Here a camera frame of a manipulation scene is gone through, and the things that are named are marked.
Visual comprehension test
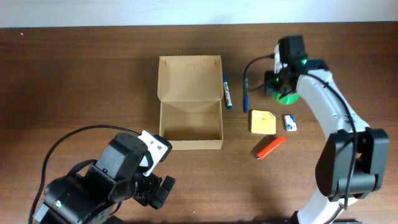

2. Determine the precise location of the brown cardboard box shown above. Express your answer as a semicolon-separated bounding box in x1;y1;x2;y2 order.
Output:
157;55;224;150

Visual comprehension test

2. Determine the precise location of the orange lighter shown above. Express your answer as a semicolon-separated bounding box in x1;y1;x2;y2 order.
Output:
257;136;285;160

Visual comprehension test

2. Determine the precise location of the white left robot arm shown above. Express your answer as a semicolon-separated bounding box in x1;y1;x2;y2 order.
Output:
28;159;175;224

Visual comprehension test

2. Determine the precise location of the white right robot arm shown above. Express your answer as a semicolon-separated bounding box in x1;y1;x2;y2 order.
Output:
266;55;389;223

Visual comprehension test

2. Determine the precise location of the yellow sticky note pad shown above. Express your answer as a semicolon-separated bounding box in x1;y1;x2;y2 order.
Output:
250;110;276;135

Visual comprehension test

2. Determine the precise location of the small white blue box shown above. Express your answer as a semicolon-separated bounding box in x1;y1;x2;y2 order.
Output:
284;114;297;131

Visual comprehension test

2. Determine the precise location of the blue whiteboard marker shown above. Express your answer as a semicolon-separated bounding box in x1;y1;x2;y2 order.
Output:
223;73;233;110

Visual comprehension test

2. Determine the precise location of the green tape roll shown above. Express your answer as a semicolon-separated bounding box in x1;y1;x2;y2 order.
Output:
272;93;300;105

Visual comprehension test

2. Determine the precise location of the blue ballpoint pen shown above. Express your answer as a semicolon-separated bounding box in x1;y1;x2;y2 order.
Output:
243;78;248;113

